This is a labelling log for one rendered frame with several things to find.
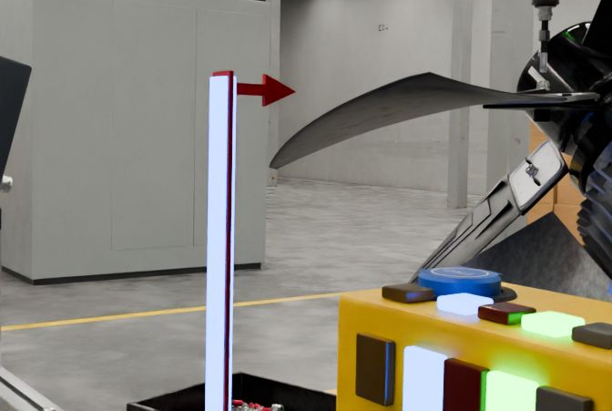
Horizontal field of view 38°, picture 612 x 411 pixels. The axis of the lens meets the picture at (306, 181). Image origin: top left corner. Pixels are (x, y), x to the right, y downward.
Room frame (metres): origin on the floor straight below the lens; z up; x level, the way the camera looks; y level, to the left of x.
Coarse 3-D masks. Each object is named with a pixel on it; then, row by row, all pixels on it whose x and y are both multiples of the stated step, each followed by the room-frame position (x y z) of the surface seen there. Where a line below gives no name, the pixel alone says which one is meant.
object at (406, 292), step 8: (384, 288) 0.42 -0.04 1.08; (392, 288) 0.41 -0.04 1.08; (400, 288) 0.41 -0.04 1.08; (408, 288) 0.41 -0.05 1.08; (416, 288) 0.41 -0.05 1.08; (424, 288) 0.41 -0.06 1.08; (384, 296) 0.42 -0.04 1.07; (392, 296) 0.41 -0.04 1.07; (400, 296) 0.41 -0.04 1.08; (408, 296) 0.41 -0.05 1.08; (416, 296) 0.41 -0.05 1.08; (424, 296) 0.41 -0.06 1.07; (432, 296) 0.41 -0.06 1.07
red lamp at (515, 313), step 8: (488, 304) 0.38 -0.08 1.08; (496, 304) 0.38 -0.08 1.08; (504, 304) 0.38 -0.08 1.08; (512, 304) 0.38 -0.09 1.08; (480, 312) 0.37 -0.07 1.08; (488, 312) 0.37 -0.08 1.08; (496, 312) 0.37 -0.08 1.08; (504, 312) 0.36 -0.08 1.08; (512, 312) 0.36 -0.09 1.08; (520, 312) 0.37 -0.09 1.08; (528, 312) 0.37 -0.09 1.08; (488, 320) 0.37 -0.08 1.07; (496, 320) 0.37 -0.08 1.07; (504, 320) 0.36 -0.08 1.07; (512, 320) 0.36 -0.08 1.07; (520, 320) 0.37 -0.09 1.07
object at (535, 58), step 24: (576, 24) 0.91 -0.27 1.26; (552, 48) 0.90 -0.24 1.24; (576, 48) 0.88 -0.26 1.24; (552, 72) 0.89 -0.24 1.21; (576, 72) 0.87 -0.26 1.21; (600, 72) 0.86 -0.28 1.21; (600, 96) 0.86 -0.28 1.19; (552, 120) 0.89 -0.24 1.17; (576, 120) 0.87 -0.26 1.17; (600, 120) 0.83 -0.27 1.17; (576, 144) 0.89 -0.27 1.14; (600, 144) 0.83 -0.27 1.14; (576, 168) 0.85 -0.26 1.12
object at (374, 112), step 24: (360, 96) 0.67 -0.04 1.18; (384, 96) 0.67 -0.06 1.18; (408, 96) 0.68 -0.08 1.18; (432, 96) 0.69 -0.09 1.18; (456, 96) 0.70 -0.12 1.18; (480, 96) 0.71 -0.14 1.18; (504, 96) 0.72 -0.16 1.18; (528, 96) 0.74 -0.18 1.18; (552, 96) 0.78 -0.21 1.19; (336, 120) 0.72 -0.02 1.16; (360, 120) 0.75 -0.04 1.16; (384, 120) 0.79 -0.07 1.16; (288, 144) 0.75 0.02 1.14; (312, 144) 0.79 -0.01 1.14
